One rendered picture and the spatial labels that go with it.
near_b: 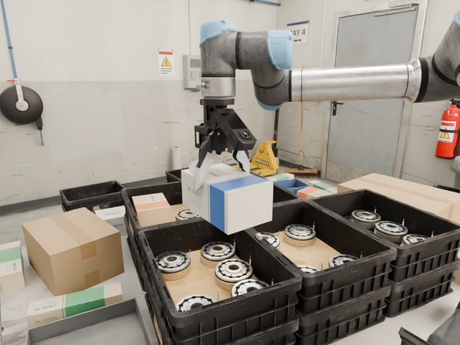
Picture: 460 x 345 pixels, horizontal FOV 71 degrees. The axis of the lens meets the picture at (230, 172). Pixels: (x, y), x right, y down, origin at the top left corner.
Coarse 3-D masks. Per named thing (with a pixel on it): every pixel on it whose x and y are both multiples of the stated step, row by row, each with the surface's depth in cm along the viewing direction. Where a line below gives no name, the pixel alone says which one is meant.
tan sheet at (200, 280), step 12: (192, 252) 102; (192, 264) 95; (192, 276) 89; (204, 276) 89; (168, 288) 84; (180, 288) 84; (192, 288) 84; (204, 288) 84; (216, 288) 84; (180, 300) 80; (216, 300) 80
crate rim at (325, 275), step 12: (288, 204) 114; (312, 204) 113; (336, 216) 104; (252, 228) 96; (264, 240) 88; (276, 252) 82; (384, 252) 82; (396, 252) 83; (348, 264) 77; (360, 264) 78; (372, 264) 80; (312, 276) 73; (324, 276) 74; (336, 276) 75
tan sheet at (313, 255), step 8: (280, 232) 115; (280, 240) 109; (320, 240) 109; (280, 248) 104; (288, 248) 104; (296, 248) 104; (304, 248) 104; (312, 248) 104; (320, 248) 104; (328, 248) 104; (288, 256) 99; (296, 256) 99; (304, 256) 99; (312, 256) 99; (320, 256) 99; (328, 256) 99; (296, 264) 95; (304, 264) 95; (312, 264) 95; (320, 264) 95; (328, 264) 95
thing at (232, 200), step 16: (192, 176) 74; (208, 176) 74; (224, 176) 74; (240, 176) 74; (256, 176) 74; (192, 192) 76; (208, 192) 69; (224, 192) 64; (240, 192) 65; (256, 192) 67; (272, 192) 70; (192, 208) 77; (208, 208) 71; (224, 208) 65; (240, 208) 66; (256, 208) 69; (224, 224) 66; (240, 224) 67; (256, 224) 70
